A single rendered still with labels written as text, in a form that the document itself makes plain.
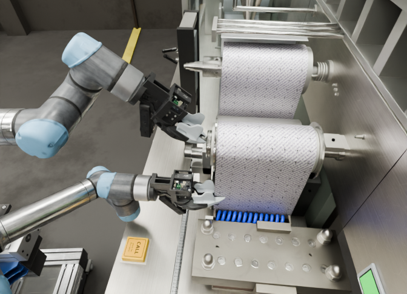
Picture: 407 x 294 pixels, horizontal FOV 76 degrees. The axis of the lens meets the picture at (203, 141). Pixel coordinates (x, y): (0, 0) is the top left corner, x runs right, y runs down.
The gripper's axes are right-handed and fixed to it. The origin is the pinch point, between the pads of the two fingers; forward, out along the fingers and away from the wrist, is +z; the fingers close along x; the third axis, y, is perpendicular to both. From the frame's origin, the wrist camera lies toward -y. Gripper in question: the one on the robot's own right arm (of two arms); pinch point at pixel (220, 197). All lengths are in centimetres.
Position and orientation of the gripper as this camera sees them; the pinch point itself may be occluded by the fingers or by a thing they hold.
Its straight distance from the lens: 77.9
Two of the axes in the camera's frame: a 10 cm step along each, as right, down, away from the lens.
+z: 10.0, 0.6, -0.6
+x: 0.9, -7.1, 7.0
